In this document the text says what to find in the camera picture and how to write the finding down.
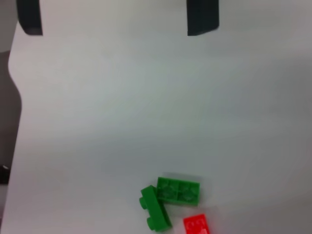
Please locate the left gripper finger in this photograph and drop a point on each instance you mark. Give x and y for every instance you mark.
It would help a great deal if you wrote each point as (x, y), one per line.
(202, 17)
(29, 17)

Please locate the green long toy brick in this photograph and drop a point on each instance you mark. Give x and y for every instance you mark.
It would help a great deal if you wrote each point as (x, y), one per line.
(178, 192)

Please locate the green stepped toy brick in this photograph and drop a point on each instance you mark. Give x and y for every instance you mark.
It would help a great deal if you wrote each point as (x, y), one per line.
(156, 209)

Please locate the small red toy brick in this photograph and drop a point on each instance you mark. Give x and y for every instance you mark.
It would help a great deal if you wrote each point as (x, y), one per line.
(196, 224)

